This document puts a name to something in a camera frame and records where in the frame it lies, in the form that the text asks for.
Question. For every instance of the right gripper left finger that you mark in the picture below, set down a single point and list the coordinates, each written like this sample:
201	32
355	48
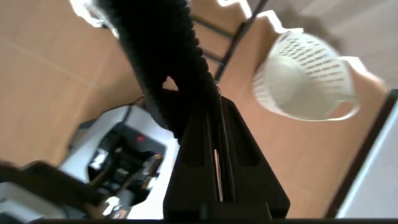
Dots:
189	180

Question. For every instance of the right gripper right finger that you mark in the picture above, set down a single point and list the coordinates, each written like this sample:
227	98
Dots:
255	180

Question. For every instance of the black shorts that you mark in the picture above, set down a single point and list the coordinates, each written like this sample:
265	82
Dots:
161	46

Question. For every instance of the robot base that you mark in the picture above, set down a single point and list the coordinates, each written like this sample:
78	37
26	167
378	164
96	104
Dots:
130	149

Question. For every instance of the white laundry basket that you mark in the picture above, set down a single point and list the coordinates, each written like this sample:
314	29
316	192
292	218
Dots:
295	84

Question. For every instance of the black clothes rack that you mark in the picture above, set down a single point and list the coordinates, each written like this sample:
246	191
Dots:
240	40

